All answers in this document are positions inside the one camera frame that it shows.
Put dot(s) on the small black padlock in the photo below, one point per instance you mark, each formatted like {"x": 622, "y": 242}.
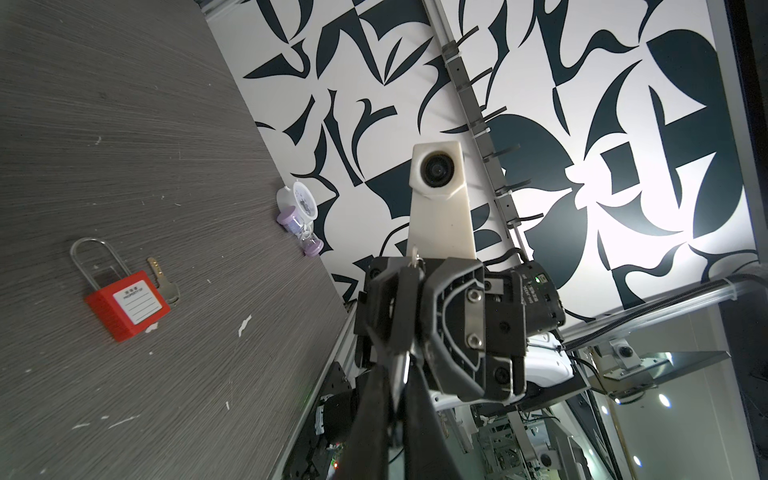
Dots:
{"x": 399, "y": 376}

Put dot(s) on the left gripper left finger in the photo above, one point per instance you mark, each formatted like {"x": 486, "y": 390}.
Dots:
{"x": 365, "y": 455}

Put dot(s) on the small brass key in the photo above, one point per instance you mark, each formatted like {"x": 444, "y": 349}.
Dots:
{"x": 168, "y": 290}

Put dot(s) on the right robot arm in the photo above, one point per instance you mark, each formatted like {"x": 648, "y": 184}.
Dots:
{"x": 546, "y": 364}

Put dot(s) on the red padlock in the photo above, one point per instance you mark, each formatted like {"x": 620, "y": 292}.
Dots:
{"x": 126, "y": 307}

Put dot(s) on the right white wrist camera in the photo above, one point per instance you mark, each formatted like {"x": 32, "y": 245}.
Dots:
{"x": 440, "y": 223}

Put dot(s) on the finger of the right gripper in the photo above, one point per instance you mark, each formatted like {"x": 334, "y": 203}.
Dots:
{"x": 452, "y": 329}
{"x": 387, "y": 311}

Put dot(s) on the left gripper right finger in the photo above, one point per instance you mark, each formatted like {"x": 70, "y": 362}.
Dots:
{"x": 425, "y": 450}

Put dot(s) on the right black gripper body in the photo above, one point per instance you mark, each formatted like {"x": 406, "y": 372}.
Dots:
{"x": 504, "y": 350}

